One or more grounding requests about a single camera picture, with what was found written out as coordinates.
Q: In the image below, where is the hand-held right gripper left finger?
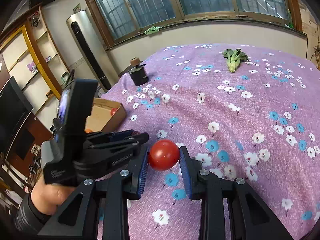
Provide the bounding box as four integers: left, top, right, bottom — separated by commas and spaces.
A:
37, 146, 150, 240

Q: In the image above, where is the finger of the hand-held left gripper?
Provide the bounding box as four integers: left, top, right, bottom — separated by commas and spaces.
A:
86, 129, 137, 143
87, 133, 149, 156

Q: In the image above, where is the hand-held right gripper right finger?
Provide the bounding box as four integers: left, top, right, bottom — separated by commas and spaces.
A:
178, 146, 294, 240

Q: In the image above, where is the cardboard tray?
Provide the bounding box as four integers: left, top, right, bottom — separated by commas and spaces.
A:
86, 98, 127, 133

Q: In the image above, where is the person's left forearm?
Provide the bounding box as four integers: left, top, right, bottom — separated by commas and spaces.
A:
14, 194, 55, 233

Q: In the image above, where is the person's left hand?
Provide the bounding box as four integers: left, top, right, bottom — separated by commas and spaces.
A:
31, 180, 76, 216

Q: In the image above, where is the wooden shelf unit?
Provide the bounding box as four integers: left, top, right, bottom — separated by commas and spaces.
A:
0, 5, 73, 117

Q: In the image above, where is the purple floral blanket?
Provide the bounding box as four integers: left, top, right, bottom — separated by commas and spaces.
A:
96, 43, 320, 240

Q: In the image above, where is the purple plush toy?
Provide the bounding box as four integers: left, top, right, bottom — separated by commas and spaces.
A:
26, 61, 39, 75

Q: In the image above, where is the black cylindrical device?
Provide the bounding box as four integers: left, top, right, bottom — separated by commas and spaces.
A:
128, 64, 150, 86

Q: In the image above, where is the black television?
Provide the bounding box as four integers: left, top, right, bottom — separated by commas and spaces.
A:
0, 75, 34, 153

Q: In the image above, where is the tower air conditioner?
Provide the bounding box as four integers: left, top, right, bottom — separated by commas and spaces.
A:
66, 10, 112, 91

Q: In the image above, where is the green cloth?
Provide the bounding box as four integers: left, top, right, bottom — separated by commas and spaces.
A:
144, 26, 160, 36

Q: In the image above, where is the green leafy vegetable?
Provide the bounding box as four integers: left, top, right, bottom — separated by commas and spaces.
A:
222, 49, 249, 74

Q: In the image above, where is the barred window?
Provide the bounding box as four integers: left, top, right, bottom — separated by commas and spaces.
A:
84, 0, 295, 47

